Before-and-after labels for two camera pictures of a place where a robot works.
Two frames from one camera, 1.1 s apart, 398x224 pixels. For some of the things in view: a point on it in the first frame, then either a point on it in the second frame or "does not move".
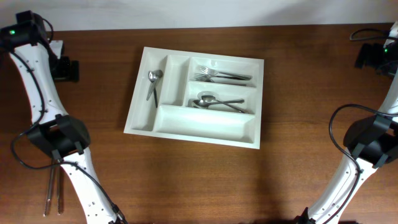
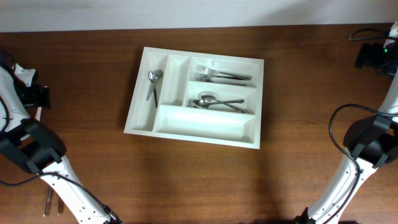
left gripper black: (68, 70) -> (43, 97)
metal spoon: (211, 96) does not move
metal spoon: (200, 104) does not move
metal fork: (200, 76) does not move
